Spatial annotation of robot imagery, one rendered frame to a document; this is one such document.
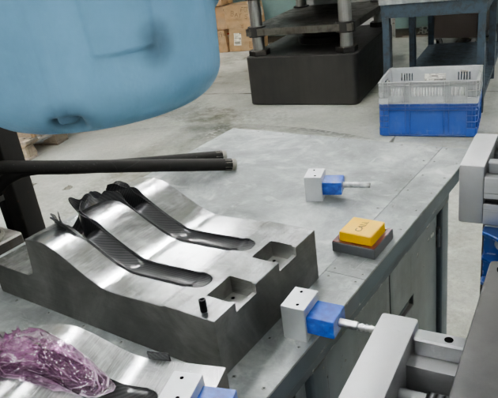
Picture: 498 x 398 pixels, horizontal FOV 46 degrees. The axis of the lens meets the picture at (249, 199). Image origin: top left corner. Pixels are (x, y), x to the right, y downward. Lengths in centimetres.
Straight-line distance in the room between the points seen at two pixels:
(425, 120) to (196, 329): 324
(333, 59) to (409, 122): 102
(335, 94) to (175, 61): 459
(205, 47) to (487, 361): 33
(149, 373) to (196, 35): 62
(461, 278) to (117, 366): 186
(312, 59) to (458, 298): 282
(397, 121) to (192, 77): 378
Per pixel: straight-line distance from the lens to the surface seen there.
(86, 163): 135
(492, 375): 44
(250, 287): 82
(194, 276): 86
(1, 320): 106
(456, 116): 387
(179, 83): 16
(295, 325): 83
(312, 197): 123
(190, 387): 68
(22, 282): 107
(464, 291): 238
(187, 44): 16
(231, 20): 750
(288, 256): 90
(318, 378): 101
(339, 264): 101
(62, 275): 95
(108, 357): 77
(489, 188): 88
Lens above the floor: 132
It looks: 24 degrees down
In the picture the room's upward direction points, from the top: 8 degrees counter-clockwise
